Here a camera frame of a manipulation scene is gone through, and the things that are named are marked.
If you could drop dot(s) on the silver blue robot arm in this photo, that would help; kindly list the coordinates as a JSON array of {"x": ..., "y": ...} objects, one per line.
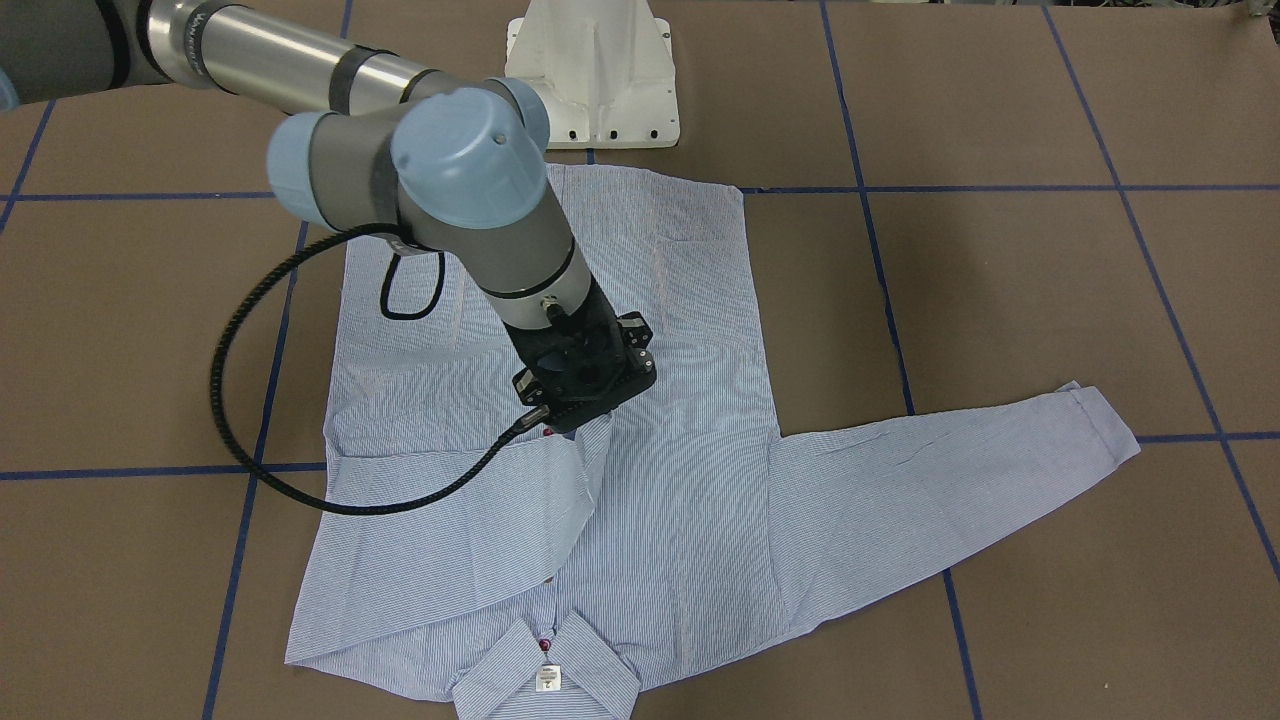
[{"x": 374, "y": 143}]

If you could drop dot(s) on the light blue striped shirt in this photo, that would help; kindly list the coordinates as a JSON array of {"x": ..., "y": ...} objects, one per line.
[{"x": 682, "y": 532}]

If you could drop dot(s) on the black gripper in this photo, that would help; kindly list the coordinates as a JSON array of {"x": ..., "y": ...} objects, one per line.
[{"x": 637, "y": 334}]

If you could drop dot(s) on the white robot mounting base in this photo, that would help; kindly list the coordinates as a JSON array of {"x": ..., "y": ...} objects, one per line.
[{"x": 604, "y": 70}]

